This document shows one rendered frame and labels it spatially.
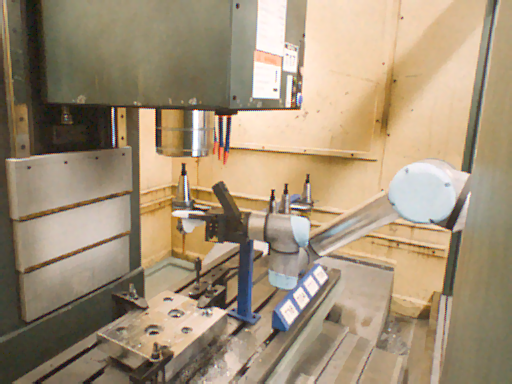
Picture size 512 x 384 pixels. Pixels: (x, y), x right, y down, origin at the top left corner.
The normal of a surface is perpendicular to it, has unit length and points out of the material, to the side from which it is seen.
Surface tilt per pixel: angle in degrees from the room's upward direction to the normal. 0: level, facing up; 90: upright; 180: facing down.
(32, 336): 90
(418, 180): 89
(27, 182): 90
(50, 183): 90
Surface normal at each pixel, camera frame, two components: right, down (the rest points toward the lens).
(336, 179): -0.55, 0.15
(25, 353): 0.83, 0.12
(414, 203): -0.71, 0.09
